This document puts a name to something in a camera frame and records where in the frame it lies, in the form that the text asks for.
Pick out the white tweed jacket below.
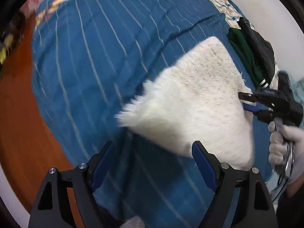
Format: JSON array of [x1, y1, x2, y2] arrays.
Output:
[[116, 36, 255, 170]]

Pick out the white gloved right hand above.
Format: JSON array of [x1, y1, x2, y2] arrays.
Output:
[[268, 121, 304, 185]]

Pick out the teal velvet blanket pile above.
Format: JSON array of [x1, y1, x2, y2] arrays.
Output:
[[285, 72, 304, 103]]

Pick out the black folded garment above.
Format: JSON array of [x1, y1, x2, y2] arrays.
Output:
[[237, 17, 275, 84]]

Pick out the dark green folded garment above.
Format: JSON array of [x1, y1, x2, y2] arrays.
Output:
[[228, 27, 269, 88]]

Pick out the plaid checkered quilt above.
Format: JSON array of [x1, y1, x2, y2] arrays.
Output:
[[209, 0, 242, 29]]

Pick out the blue striped bed sheet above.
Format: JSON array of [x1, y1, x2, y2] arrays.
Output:
[[30, 0, 274, 228]]

